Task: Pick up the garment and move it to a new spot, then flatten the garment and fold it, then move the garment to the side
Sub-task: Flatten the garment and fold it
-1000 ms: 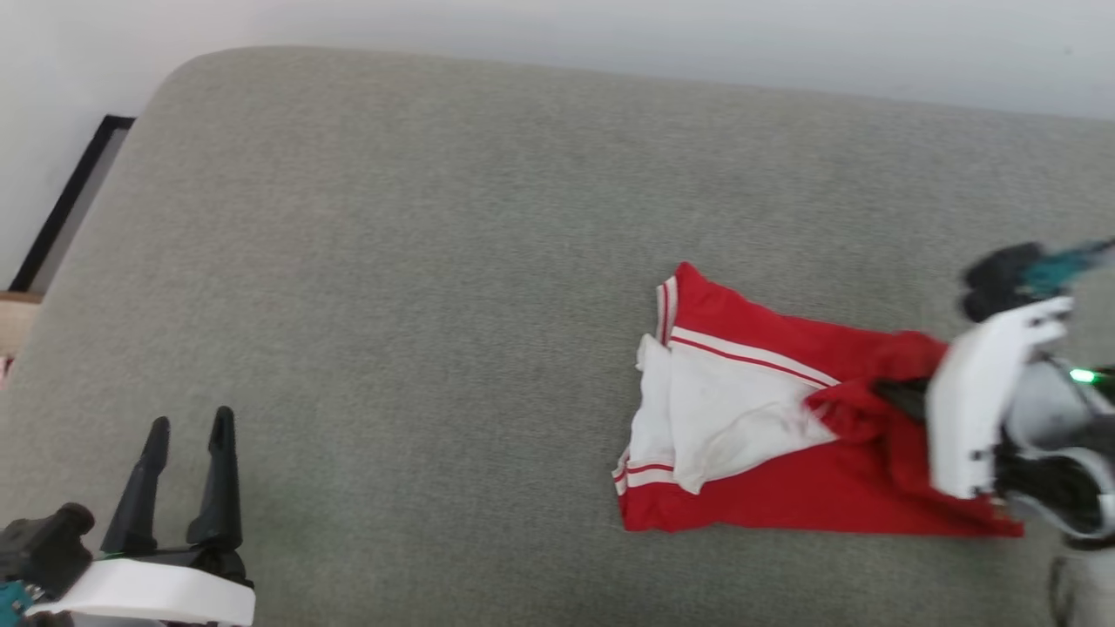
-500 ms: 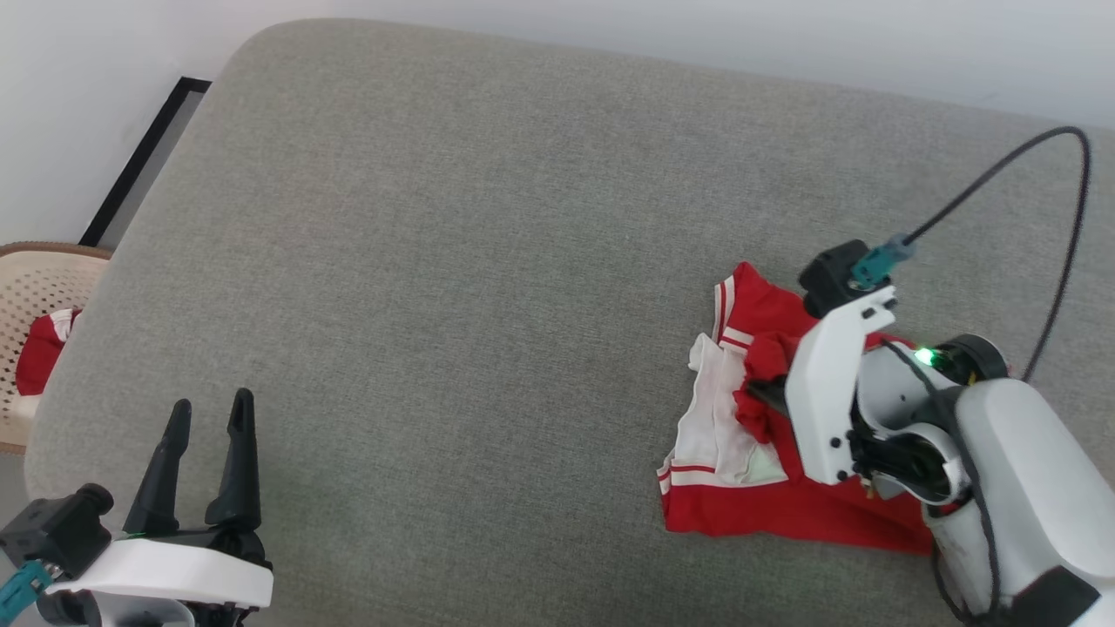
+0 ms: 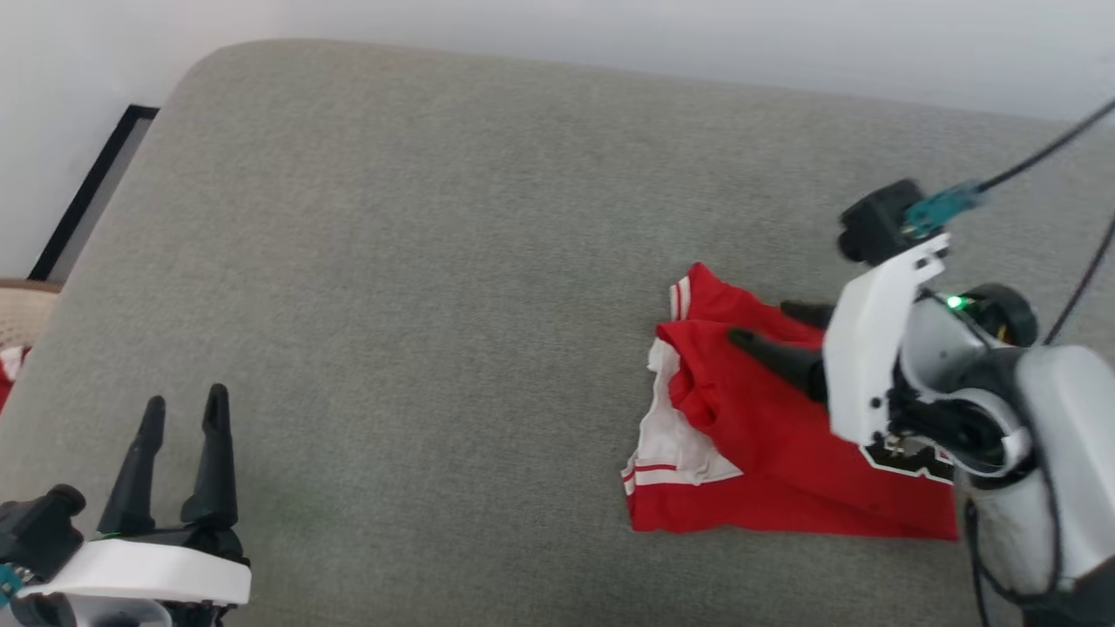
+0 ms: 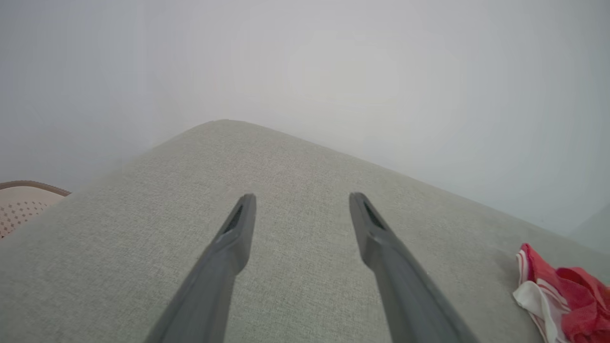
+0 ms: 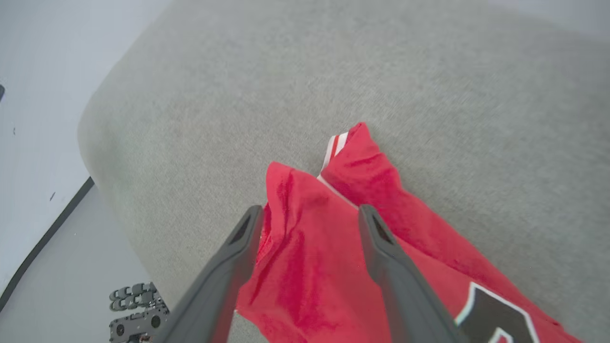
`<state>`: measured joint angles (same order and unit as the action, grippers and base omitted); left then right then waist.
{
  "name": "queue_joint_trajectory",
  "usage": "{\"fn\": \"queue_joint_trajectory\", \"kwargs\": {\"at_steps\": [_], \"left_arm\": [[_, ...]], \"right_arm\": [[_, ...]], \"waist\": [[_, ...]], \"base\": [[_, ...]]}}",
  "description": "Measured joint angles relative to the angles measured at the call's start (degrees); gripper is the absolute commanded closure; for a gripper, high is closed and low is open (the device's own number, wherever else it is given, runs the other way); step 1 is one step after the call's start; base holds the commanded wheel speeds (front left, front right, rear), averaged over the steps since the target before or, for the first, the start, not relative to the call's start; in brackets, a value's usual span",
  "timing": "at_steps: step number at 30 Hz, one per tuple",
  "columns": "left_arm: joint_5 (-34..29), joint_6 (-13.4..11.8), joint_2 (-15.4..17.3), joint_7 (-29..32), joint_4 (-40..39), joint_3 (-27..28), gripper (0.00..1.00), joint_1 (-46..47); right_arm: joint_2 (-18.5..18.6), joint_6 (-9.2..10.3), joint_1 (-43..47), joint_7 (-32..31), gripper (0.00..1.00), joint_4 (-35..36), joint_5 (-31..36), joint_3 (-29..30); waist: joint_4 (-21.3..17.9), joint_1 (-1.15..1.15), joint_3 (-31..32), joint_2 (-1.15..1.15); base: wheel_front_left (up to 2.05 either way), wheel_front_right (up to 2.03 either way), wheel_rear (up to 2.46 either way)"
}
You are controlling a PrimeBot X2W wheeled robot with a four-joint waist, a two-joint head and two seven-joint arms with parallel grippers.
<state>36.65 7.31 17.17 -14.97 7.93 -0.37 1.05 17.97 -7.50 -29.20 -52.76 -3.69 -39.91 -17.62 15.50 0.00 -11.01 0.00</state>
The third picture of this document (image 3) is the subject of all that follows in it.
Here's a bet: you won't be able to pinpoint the beige woven laundry basket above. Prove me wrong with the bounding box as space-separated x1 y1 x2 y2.
0 278 64 350

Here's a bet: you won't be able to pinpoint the grey fabric sofa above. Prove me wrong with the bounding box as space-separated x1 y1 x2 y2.
0 38 1115 627

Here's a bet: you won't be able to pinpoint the red white cloth in basket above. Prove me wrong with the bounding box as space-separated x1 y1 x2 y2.
0 345 32 412

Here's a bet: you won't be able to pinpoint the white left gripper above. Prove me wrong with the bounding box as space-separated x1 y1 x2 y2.
16 383 252 608

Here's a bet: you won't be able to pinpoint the red basketball jersey white sleeves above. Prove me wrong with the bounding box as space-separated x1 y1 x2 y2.
621 261 960 543

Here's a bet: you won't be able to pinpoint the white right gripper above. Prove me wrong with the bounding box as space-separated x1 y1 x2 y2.
727 233 951 447

